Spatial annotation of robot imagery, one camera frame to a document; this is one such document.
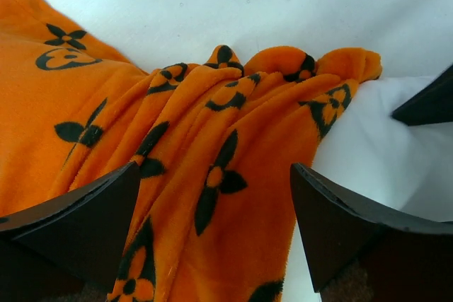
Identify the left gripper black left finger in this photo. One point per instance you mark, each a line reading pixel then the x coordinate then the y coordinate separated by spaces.
pixel 57 247

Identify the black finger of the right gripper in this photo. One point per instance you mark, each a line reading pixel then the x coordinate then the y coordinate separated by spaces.
pixel 431 105

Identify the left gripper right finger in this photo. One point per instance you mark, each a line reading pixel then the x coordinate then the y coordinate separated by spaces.
pixel 360 250

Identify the orange patterned pillowcase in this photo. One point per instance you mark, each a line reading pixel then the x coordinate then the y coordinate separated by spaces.
pixel 214 142

